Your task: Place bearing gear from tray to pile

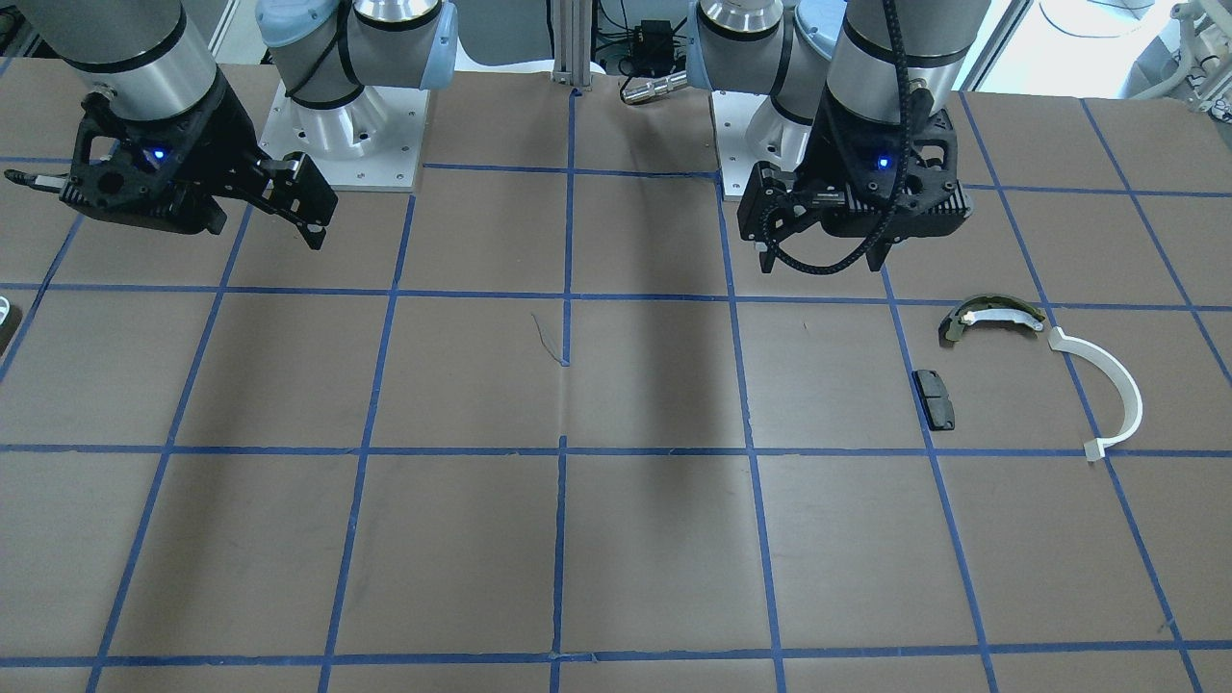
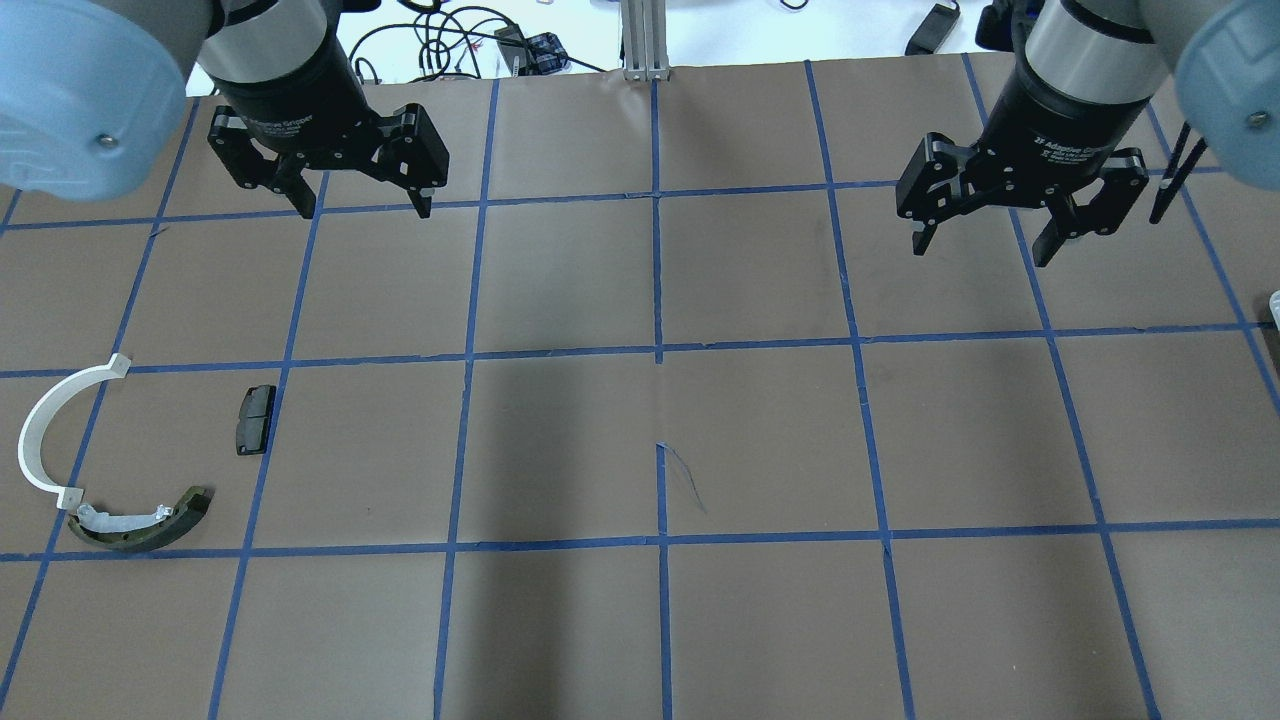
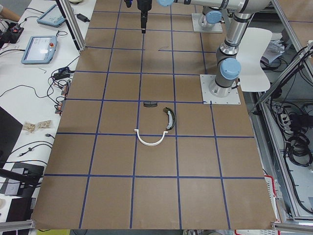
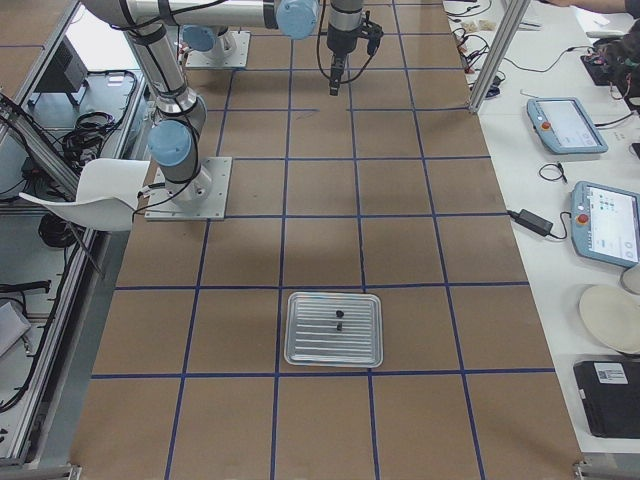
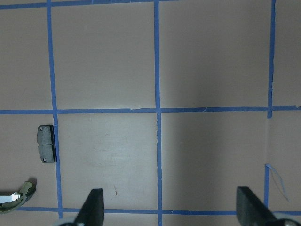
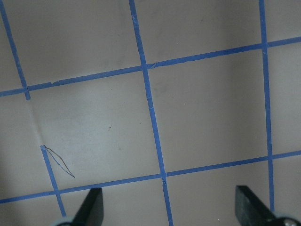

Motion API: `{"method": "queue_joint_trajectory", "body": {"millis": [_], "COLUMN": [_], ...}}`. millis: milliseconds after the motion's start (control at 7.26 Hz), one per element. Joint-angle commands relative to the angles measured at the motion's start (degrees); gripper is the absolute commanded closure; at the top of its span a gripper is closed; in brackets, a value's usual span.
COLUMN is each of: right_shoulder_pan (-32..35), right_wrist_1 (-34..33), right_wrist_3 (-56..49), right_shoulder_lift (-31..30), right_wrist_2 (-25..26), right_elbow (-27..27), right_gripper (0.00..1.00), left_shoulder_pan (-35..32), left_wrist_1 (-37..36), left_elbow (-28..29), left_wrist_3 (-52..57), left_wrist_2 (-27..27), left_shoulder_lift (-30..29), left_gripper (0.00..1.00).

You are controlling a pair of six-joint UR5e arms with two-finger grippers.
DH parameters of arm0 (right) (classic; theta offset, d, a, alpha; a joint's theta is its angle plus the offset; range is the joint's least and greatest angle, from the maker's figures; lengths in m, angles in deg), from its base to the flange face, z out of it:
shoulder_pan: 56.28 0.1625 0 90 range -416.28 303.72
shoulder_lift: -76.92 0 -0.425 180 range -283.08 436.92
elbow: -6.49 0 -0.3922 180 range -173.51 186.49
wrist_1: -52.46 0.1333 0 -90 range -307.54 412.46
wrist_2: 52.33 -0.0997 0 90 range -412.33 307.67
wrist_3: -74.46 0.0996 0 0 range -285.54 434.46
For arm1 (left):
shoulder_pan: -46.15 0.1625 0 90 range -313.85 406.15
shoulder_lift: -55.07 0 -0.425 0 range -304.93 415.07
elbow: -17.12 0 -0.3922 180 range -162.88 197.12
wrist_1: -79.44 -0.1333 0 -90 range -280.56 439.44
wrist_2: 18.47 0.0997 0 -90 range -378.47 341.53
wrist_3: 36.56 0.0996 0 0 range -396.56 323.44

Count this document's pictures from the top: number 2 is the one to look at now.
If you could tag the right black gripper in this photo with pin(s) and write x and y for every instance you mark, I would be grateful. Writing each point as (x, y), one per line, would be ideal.
(1058, 115)

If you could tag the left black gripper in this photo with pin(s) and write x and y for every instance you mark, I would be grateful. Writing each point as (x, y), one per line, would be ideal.
(297, 97)

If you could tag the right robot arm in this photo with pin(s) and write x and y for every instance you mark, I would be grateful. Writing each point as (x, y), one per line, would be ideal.
(1083, 72)

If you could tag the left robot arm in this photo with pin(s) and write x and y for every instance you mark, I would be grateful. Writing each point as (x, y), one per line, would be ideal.
(91, 90)

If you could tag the black brake pad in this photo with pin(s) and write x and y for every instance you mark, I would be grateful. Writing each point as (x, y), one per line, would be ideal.
(254, 420)

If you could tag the olive brake shoe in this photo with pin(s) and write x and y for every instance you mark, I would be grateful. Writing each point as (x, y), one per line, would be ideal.
(144, 532)

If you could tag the white curved plastic part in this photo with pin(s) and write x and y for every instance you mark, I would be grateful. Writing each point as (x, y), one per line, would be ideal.
(30, 449)

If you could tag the aluminium frame post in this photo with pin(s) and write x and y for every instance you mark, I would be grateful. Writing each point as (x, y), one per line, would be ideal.
(644, 50)

